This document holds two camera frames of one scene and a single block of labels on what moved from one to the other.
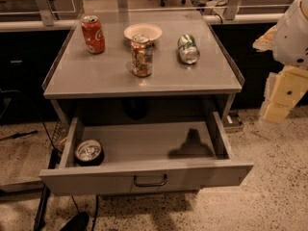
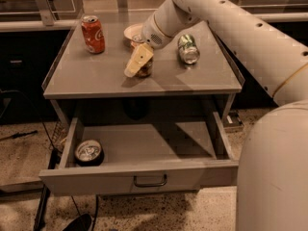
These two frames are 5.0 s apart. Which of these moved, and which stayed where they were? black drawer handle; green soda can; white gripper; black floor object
Moved: white gripper
Stayed: black drawer handle; green soda can; black floor object
